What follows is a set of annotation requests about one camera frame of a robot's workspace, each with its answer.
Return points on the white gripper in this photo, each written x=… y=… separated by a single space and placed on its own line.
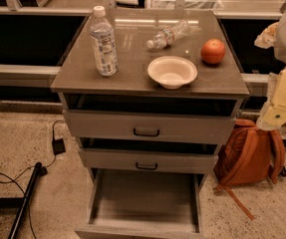
x=273 y=116

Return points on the blue label plastic water bottle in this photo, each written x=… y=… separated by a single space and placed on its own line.
x=103 y=41

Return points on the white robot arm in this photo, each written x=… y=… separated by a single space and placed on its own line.
x=280 y=40

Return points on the small clear plastic bottle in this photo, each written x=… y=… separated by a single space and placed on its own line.
x=169 y=35

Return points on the grey drawer cabinet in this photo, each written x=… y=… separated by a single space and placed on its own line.
x=217 y=91

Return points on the grey middle drawer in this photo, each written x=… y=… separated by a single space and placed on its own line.
x=147 y=161

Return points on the grey top drawer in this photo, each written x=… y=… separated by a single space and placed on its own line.
x=186 y=129

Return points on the grey open bottom drawer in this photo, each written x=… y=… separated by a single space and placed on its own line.
x=143 y=205

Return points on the orange fruit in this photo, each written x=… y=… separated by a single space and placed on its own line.
x=212 y=51

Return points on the white paper bowl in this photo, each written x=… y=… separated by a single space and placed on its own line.
x=172 y=72

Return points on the orange backpack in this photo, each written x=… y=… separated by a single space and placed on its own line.
x=250 y=155

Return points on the black power adapter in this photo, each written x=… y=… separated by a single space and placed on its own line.
x=58 y=146

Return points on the black metal stand leg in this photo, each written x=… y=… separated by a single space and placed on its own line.
x=22 y=203

